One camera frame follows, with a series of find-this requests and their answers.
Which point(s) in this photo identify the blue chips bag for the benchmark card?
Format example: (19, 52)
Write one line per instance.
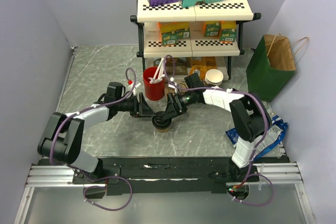
(275, 135)

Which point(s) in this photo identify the green yellow box right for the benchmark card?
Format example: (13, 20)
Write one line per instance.
(225, 31)

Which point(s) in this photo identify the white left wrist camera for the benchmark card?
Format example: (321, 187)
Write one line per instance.
(131, 84)

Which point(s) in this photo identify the brown paper coffee cup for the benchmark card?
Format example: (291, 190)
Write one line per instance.
(162, 128)

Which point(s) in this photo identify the green yellow box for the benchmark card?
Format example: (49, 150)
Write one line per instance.
(225, 31)
(171, 32)

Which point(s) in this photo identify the green yellow box left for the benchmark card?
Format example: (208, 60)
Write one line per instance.
(171, 32)

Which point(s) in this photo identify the white wrapped straws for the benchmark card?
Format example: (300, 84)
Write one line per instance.
(159, 75)

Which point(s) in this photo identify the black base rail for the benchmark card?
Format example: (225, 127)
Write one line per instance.
(169, 174)

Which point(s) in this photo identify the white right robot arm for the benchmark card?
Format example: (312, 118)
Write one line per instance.
(249, 115)

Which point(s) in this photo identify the green paper bag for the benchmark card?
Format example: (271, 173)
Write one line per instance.
(272, 65)

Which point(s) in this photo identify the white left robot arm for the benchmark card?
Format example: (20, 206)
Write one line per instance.
(61, 140)

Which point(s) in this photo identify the black plastic cup lid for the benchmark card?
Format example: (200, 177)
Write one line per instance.
(158, 119)

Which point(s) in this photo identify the brown snack bag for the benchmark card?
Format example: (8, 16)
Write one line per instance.
(179, 71)

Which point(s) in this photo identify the stacked paper cups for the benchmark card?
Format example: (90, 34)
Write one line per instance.
(214, 77)

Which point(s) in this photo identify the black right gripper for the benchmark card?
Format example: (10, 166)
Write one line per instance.
(171, 109)

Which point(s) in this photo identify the brown cardboard cup carrier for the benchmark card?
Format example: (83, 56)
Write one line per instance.
(183, 87)

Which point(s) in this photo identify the red plastic cup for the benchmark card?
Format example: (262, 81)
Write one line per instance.
(153, 91)

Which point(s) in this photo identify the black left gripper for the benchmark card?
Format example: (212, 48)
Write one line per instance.
(140, 108)

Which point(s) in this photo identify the cream black shelf rack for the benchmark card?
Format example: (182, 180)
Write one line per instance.
(147, 19)

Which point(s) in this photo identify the orange snack bag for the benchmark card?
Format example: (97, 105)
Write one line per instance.
(201, 65)

